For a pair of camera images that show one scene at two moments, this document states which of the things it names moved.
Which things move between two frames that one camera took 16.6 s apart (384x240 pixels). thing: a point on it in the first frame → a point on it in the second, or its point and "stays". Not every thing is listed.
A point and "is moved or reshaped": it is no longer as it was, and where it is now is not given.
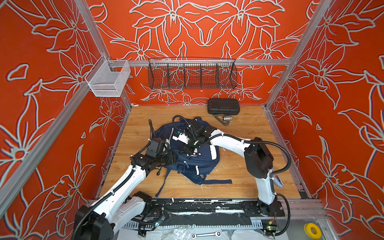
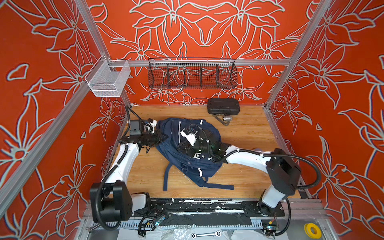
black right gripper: x=188 y=150 → x=188 y=148
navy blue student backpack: x=197 y=154 is moved or reshaped
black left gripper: x=172 y=158 → x=157 y=139
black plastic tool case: x=230 y=106 stays
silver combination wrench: x=217 y=233 stays
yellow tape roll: x=312 y=231 stays
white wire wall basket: x=108 y=78 stays
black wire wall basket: x=192 y=73 stays
